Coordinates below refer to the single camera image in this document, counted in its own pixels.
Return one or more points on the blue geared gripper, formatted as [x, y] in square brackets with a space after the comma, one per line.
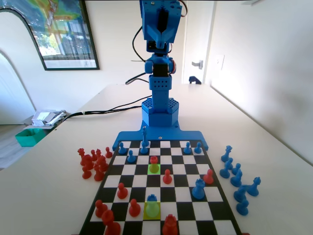
[160, 36]

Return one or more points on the blue rook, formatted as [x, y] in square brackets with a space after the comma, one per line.
[198, 191]
[152, 199]

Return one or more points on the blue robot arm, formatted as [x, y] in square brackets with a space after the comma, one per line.
[160, 85]

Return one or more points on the white door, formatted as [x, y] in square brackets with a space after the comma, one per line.
[195, 36]

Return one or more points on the blue printed clamp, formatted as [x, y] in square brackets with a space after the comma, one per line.
[194, 79]

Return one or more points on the black framed map poster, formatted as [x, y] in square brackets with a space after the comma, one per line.
[63, 36]

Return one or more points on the blue king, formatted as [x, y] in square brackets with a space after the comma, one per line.
[145, 138]

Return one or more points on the blue pawn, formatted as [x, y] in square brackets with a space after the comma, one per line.
[121, 149]
[236, 170]
[144, 150]
[197, 149]
[187, 149]
[131, 158]
[242, 208]

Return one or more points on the red pawn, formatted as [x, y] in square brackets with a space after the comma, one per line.
[108, 153]
[98, 153]
[122, 193]
[134, 210]
[167, 178]
[94, 156]
[98, 175]
[208, 178]
[100, 210]

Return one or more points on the red knight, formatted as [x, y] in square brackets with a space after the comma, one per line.
[102, 162]

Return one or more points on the pile of papers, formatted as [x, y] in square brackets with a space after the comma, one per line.
[44, 117]

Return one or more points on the red queen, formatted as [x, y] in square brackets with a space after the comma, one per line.
[81, 153]

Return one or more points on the white arched panel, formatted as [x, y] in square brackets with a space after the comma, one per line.
[12, 98]
[14, 36]

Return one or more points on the blue bishop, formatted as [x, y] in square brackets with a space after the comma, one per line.
[225, 171]
[236, 180]

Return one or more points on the green plastic bin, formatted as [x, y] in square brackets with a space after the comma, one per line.
[28, 139]

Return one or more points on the black white chessboard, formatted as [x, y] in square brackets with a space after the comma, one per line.
[190, 208]

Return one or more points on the blue queen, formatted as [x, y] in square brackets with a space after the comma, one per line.
[253, 189]

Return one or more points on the red king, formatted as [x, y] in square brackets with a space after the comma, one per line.
[170, 226]

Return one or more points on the white light switch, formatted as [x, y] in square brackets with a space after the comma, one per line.
[220, 62]

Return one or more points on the blue arm base plate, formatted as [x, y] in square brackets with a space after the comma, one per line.
[190, 135]

